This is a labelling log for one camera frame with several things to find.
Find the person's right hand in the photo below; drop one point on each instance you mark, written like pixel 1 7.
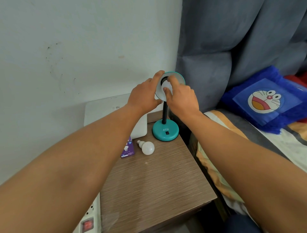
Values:
pixel 183 102

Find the teal desk lamp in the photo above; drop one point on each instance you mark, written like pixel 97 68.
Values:
pixel 165 132

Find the brown wooden nightstand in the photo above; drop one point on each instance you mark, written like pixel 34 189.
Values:
pixel 156 182

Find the grey upholstered headboard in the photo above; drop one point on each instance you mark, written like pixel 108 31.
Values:
pixel 227 43

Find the person's right forearm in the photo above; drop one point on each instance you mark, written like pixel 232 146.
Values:
pixel 249 168

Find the person's left hand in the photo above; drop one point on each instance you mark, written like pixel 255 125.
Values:
pixel 141 96

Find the person's left forearm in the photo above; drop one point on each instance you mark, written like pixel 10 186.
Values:
pixel 72 163

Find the purple bulb box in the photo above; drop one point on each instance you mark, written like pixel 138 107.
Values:
pixel 128 150

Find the person's right thumb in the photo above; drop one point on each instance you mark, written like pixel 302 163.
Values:
pixel 167 94

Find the blue cartoon cat pillow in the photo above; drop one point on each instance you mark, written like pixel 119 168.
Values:
pixel 263 100

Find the white light bulb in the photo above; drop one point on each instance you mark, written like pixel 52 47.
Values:
pixel 165 84
pixel 147 148

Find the white flat appliance box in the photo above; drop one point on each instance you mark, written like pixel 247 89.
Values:
pixel 103 110

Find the person's left thumb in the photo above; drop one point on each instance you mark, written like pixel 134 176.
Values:
pixel 158 102

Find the red cloth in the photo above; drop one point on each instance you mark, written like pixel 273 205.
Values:
pixel 296 79

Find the striped bed sheet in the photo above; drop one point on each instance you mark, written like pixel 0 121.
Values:
pixel 283 141

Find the clear plastic wrapper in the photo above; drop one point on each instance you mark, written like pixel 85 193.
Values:
pixel 109 219

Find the white power strip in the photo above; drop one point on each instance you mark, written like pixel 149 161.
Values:
pixel 92 216

